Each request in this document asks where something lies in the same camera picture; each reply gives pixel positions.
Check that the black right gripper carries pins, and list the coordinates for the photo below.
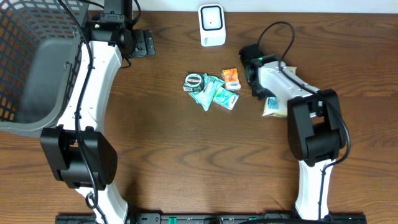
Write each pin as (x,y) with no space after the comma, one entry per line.
(260,93)

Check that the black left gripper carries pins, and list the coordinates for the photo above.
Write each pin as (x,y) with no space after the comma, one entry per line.
(144,42)

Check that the orange small packet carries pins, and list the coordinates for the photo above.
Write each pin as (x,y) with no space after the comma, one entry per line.
(231,79)

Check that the green tissue pack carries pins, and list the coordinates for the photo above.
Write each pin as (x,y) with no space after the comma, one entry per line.
(225,98)

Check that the yellow snack bag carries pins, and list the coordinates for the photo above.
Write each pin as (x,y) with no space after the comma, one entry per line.
(275,107)

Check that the round label dark packet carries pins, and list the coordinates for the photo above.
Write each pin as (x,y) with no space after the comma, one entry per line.
(194,82)

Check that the teal snack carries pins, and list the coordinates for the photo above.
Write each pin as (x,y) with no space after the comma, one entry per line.
(205,97)

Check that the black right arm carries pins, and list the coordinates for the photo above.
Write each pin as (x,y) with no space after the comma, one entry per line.
(315,131)

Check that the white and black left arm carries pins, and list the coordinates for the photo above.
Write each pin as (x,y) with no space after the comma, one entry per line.
(76,149)

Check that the white barcode scanner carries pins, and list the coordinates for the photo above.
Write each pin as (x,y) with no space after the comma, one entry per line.
(212,25)

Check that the dark mesh plastic basket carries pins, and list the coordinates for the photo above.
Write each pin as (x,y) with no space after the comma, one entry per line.
(40,60)

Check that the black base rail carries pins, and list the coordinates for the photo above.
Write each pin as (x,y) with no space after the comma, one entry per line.
(272,218)

